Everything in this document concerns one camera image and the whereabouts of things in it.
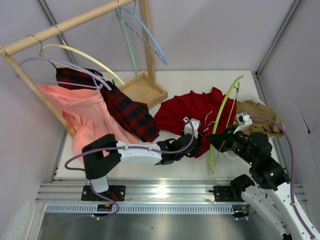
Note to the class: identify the tan garment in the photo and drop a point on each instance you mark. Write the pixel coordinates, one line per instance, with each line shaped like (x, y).
(264, 126)

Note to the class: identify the red black plaid skirt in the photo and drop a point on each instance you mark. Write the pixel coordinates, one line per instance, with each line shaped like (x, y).
(132, 116)

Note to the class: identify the light blue hanger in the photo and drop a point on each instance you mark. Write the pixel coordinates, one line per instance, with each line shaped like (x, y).
(149, 40)

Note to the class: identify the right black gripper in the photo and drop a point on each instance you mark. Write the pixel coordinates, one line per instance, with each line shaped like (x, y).
(223, 140)

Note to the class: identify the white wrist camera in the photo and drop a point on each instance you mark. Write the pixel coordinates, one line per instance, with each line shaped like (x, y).
(244, 121)
(191, 126)

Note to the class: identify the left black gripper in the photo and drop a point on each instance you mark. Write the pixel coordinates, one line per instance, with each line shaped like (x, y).
(195, 144)

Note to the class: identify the wooden clothes rack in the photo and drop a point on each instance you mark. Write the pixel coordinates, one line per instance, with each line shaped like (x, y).
(146, 90)

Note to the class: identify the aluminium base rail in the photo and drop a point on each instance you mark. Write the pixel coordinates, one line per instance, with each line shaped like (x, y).
(149, 191)

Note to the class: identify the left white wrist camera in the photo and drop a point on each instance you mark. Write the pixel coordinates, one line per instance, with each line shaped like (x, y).
(191, 126)

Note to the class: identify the mint green hanger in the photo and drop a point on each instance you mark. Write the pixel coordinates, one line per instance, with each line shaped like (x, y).
(128, 42)

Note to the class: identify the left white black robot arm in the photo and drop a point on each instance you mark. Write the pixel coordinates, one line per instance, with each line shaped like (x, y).
(105, 153)

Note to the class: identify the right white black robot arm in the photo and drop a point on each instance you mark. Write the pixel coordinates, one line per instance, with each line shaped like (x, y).
(268, 188)

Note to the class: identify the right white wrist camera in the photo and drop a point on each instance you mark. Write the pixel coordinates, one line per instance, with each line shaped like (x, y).
(244, 121)

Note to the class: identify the lilac hanger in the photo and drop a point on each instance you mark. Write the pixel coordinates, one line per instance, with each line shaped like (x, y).
(97, 80)

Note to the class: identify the pink pleated skirt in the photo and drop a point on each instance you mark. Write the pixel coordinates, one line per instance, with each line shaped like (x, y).
(86, 111)

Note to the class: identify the white slotted cable duct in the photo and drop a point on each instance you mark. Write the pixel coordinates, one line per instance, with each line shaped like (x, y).
(132, 208)

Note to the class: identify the lime green hanger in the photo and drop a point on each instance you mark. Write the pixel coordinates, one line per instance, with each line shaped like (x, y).
(235, 85)

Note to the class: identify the cream yellow hanger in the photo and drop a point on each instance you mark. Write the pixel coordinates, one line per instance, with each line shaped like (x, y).
(83, 54)

